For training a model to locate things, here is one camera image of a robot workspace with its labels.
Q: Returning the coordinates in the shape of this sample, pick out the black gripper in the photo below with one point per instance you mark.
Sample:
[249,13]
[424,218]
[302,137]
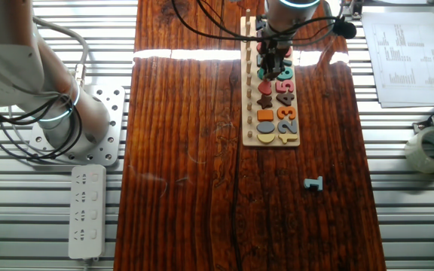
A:
[275,47]

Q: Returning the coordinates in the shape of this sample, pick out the wooden shape puzzle board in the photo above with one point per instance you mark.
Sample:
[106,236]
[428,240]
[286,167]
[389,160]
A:
[271,113]

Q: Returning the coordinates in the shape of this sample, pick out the dark green square piece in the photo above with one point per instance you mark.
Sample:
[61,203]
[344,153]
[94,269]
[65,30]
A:
[259,61]

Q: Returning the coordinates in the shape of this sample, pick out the dark green number seven piece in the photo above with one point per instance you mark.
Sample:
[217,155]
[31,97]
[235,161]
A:
[288,63]

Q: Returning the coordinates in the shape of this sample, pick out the teal number six piece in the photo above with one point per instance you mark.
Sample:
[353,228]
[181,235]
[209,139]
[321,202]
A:
[288,74]

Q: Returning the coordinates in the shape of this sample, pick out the red number eight piece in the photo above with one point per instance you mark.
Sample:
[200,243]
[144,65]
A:
[289,51]

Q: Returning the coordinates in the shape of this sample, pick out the pink number five piece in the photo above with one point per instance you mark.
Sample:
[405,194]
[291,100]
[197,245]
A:
[285,86]

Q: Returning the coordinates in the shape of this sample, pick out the red circle piece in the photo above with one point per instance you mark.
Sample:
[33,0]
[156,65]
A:
[258,47]

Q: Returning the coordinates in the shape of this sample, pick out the pink heart piece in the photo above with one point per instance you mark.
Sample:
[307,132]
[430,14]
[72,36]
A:
[264,89]

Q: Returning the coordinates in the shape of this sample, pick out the brown number four piece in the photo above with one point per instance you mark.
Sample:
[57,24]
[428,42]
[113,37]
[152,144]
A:
[285,100]

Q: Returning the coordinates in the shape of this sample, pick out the brown star piece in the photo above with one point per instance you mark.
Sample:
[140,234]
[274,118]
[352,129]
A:
[264,101]

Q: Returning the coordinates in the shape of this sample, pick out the navy triangle piece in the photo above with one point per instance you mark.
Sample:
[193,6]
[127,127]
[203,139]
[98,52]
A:
[259,24]

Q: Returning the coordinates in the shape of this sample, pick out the orange number three piece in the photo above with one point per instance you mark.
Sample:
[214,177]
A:
[288,112]

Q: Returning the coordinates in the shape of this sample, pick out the orange square piece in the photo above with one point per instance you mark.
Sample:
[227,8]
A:
[265,115]

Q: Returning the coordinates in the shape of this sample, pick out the grey-blue oval piece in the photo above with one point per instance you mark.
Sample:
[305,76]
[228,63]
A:
[265,127]

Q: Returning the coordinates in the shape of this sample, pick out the grey-blue number two piece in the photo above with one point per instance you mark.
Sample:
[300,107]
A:
[287,128]

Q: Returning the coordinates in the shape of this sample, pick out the pale yellow semicircle piece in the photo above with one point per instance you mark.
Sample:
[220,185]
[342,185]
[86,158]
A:
[266,139]

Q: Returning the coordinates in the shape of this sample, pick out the pale yellow number one piece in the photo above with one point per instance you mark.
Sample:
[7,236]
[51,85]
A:
[288,138]

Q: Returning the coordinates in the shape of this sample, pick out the light blue number one piece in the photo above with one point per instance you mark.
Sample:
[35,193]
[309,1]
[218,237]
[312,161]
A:
[313,183]

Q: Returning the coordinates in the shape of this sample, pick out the printed paper sheet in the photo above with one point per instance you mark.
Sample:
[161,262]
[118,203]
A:
[401,56]

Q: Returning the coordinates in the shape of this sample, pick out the dark brown wooden plank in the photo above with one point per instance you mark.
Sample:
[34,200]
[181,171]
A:
[187,169]

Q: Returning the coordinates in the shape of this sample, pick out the clear tape roll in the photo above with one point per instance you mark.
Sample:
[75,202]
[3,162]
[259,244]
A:
[420,154]

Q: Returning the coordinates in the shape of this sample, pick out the white power strip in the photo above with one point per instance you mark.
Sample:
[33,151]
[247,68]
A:
[87,211]

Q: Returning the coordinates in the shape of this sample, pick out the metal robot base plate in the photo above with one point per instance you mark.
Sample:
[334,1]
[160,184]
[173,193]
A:
[115,113]

